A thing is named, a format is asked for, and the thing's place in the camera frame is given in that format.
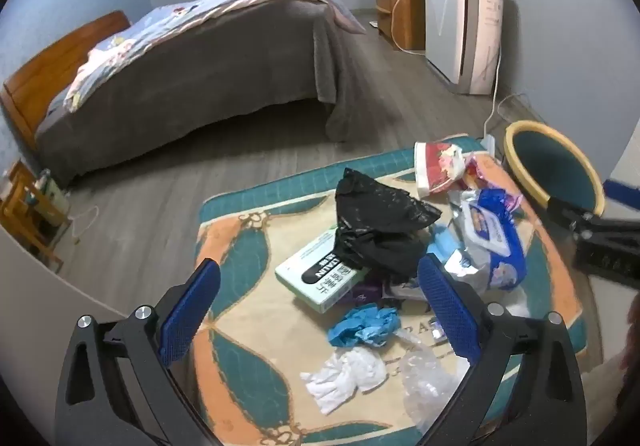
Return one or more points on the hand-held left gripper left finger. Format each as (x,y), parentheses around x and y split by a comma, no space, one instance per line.
(190,311)

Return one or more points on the wooden nightstand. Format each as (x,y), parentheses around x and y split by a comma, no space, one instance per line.
(30,226)

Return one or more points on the small pill blister pack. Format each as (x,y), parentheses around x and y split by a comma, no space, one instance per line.
(439,332)

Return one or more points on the white furniture panel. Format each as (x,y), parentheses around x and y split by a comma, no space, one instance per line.
(60,286)

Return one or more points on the red floral tissue pack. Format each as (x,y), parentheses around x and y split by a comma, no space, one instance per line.
(435,166)

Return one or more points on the blue face mask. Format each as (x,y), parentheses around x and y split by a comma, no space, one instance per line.
(440,241)

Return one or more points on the clear plastic wrap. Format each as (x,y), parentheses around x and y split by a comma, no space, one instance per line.
(430,386)

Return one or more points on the patterned green orange mat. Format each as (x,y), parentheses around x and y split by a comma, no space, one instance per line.
(250,376)

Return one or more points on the white power strip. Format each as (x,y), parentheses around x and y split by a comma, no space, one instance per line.
(487,146)

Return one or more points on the green and white carton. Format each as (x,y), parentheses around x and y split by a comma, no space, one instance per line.
(305,271)

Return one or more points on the green bottle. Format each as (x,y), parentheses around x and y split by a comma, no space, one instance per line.
(52,191)

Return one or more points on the orange plastic wrapper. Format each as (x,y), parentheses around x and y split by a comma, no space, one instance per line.
(482,171)

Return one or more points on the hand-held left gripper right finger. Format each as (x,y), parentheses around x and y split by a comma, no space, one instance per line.
(447,311)

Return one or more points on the wooden headboard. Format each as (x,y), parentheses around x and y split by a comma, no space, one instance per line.
(45,71)

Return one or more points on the white air purifier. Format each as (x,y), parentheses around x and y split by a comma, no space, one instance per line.
(445,26)

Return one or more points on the blue wet wipe pack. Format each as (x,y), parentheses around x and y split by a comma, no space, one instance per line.
(495,236)

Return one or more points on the blue rubber glove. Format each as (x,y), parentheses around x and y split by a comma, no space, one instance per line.
(360,326)

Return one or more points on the wooden cabinet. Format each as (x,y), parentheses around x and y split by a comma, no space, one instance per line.
(407,11)

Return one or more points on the green bin with yellow rim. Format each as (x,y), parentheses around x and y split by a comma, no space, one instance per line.
(550,161)

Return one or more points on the black plastic bag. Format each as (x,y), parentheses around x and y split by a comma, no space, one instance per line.
(380,211)

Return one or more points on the silver foil pack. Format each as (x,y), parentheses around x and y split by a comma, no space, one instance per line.
(465,268)

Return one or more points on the blue printed quilt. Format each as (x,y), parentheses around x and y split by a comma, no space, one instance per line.
(200,16)

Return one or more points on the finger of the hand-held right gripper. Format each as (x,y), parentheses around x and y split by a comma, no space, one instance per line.
(620,189)
(600,226)

